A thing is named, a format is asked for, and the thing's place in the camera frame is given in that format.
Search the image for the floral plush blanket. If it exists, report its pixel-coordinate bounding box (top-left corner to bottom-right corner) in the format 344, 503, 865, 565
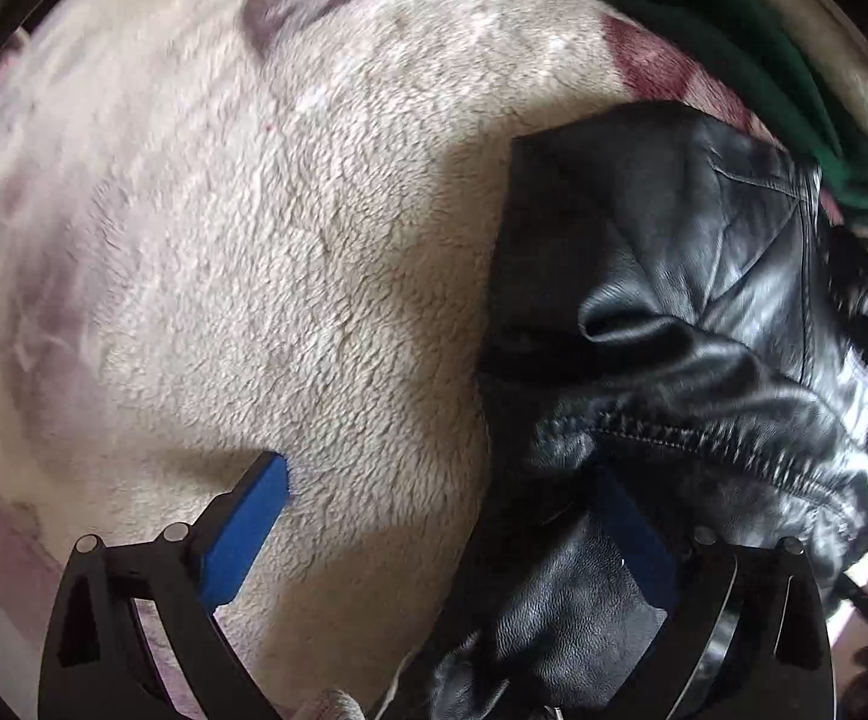
0, 0, 780, 720

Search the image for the black leather jacket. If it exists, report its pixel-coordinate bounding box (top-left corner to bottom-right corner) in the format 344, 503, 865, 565
396, 101, 868, 720

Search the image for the green garment with striped cuffs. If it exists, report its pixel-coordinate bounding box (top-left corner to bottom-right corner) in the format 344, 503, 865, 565
565, 0, 868, 256

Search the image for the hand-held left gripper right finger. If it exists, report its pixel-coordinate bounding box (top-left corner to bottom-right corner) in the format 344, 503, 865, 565
599, 476, 836, 720

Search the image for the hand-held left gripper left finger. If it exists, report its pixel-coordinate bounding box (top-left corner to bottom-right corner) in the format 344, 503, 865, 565
38, 450, 290, 720

